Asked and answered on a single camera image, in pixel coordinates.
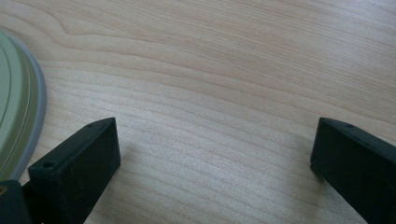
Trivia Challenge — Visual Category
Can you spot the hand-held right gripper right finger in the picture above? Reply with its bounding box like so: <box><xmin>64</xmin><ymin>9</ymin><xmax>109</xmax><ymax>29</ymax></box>
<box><xmin>310</xmin><ymin>117</ymin><xmax>396</xmax><ymax>224</ymax></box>

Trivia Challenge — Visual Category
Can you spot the green round plate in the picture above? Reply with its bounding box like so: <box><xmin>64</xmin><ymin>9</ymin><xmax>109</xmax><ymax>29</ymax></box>
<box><xmin>0</xmin><ymin>29</ymin><xmax>48</xmax><ymax>182</ymax></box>

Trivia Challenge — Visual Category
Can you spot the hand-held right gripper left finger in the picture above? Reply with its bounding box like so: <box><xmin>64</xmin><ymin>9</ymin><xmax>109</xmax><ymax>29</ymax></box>
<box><xmin>27</xmin><ymin>117</ymin><xmax>121</xmax><ymax>224</ymax></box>

